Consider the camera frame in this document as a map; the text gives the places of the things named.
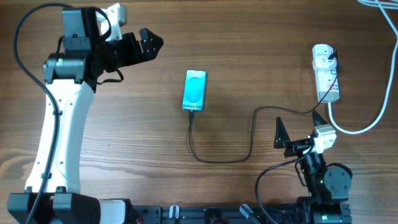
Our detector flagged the black USB charging cable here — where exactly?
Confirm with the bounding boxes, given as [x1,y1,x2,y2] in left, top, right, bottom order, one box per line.
[188,49,339,164]

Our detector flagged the white power strip cable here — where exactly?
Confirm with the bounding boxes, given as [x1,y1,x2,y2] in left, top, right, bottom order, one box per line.
[327,0,398,135]

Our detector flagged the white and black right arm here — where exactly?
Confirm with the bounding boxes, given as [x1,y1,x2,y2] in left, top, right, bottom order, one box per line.
[254,111,353,223]

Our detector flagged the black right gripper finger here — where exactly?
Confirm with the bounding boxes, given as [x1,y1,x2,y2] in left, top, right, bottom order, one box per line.
[312,110,327,126]
[274,116,290,149]

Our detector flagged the white charger plug adapter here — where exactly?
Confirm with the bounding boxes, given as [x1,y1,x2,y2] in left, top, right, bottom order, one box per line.
[313,55,337,72]

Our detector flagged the white power strip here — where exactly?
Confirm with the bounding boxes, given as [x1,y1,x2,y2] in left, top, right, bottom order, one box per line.
[312,44,340,103]

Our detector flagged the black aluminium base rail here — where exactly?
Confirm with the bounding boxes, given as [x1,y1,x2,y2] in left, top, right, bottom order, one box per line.
[124,203,352,224]

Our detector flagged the Galaxy smartphone with cyan screen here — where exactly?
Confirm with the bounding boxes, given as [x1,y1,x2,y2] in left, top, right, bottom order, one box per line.
[182,70,207,111]

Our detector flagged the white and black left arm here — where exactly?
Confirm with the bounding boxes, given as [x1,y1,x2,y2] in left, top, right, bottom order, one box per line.
[7,3,164,223]

